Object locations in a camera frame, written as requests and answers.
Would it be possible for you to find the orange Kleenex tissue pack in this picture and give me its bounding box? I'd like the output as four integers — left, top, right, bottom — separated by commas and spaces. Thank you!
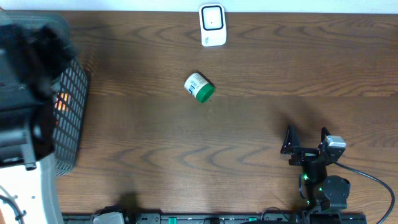
55, 92, 70, 112

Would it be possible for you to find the green lidded white jar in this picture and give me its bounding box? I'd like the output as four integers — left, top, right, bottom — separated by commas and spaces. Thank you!
184, 73, 215, 103

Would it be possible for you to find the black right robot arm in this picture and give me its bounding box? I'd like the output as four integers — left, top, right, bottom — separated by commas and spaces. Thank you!
280, 125, 351, 212

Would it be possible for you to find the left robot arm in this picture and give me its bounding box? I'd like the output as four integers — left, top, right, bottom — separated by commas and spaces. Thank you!
1, 23, 75, 223

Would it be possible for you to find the grey plastic mesh basket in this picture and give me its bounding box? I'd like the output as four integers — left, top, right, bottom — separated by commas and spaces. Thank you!
0, 10, 90, 177

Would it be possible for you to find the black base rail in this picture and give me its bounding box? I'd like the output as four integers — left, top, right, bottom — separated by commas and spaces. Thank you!
62, 211, 368, 224

